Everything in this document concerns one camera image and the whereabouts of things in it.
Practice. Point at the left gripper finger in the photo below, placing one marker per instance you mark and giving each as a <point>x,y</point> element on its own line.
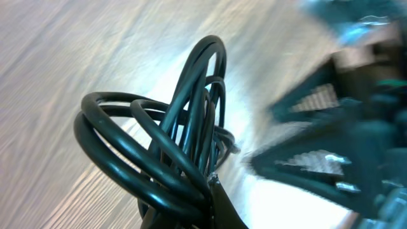
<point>224,215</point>

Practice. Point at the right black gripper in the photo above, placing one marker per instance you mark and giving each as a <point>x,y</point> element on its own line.
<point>360,163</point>

